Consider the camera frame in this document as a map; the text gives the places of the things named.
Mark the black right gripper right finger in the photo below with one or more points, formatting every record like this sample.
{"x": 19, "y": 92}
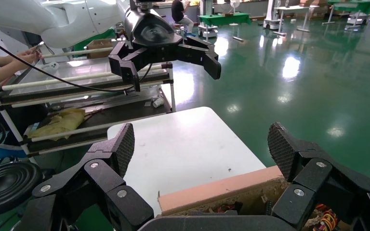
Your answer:
{"x": 325, "y": 181}

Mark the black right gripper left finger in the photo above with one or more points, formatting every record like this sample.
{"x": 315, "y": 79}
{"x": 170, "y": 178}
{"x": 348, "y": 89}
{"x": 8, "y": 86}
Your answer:
{"x": 105, "y": 178}

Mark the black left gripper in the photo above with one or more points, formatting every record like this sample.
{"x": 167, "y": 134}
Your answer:
{"x": 153, "y": 35}

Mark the small silver handheld tool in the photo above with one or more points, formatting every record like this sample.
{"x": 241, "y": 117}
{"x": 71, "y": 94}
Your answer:
{"x": 38, "y": 47}

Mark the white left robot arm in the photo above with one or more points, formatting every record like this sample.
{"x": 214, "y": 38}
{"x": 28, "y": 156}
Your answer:
{"x": 70, "y": 22}

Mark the low white robot base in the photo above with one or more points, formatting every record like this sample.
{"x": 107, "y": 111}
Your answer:
{"x": 357, "y": 19}

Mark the person's bare hand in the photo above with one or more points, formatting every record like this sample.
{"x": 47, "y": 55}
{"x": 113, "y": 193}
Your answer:
{"x": 28, "y": 57}

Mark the seated person black shirt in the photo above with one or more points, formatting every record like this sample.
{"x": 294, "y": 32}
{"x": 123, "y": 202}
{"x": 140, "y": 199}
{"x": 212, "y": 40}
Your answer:
{"x": 178, "y": 11}

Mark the white column machine on base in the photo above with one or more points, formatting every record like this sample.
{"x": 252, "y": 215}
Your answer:
{"x": 206, "y": 30}

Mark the open brown cardboard box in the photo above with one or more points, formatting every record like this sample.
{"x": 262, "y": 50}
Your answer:
{"x": 99, "y": 44}

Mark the yellow cloth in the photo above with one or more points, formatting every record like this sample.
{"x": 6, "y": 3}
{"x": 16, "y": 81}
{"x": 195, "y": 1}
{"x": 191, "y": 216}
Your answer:
{"x": 60, "y": 122}

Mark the table with green cloth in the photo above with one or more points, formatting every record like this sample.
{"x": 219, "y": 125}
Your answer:
{"x": 225, "y": 19}

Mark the green cloth drape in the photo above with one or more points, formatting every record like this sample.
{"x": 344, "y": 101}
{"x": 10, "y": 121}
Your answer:
{"x": 91, "y": 41}

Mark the black round ribbed disc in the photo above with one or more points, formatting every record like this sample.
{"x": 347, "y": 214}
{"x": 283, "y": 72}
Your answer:
{"x": 6, "y": 188}

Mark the person in black clothes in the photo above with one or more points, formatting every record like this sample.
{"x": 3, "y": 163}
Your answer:
{"x": 22, "y": 118}

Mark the pink cardboard box with dividers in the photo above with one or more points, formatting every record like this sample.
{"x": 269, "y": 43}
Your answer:
{"x": 220, "y": 188}

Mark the white handheld controller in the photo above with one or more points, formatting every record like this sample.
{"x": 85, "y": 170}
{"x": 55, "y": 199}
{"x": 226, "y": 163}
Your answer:
{"x": 51, "y": 66}

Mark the white wheeled robot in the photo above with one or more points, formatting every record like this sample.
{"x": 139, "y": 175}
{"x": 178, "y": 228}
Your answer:
{"x": 271, "y": 16}

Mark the white metal table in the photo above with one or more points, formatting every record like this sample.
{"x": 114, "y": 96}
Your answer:
{"x": 295, "y": 8}

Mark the stacked brown cardboard boxes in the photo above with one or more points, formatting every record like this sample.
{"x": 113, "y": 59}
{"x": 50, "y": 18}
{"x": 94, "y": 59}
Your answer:
{"x": 316, "y": 9}

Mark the long green top table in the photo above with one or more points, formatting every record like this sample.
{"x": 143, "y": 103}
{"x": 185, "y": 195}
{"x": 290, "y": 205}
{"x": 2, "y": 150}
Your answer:
{"x": 351, "y": 4}

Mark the tube frame shelf rack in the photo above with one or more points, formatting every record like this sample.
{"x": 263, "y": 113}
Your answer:
{"x": 86, "y": 91}

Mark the white pedestal fan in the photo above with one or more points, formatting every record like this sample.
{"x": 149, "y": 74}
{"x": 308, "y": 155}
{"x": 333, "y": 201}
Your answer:
{"x": 234, "y": 4}

